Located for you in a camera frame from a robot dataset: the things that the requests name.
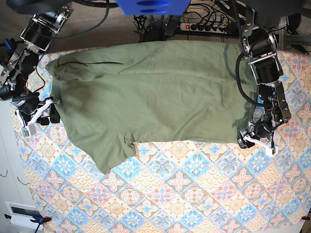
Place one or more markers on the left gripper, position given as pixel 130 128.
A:
pixel 258 130

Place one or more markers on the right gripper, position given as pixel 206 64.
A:
pixel 41 113

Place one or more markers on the green t-shirt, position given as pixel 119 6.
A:
pixel 162 91

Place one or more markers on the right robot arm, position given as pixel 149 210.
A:
pixel 22 59

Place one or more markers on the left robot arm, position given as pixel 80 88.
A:
pixel 259 46

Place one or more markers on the orange clamp lower right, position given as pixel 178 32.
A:
pixel 305 218

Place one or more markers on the blue clamp upper left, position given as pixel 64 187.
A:
pixel 8 58

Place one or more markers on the blue clamp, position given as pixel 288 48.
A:
pixel 8 58
pixel 39 219

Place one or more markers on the blue clamp lower left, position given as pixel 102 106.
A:
pixel 39 219

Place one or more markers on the patterned tablecloth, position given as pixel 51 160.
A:
pixel 174 187

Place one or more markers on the white power strip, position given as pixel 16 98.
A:
pixel 205 28

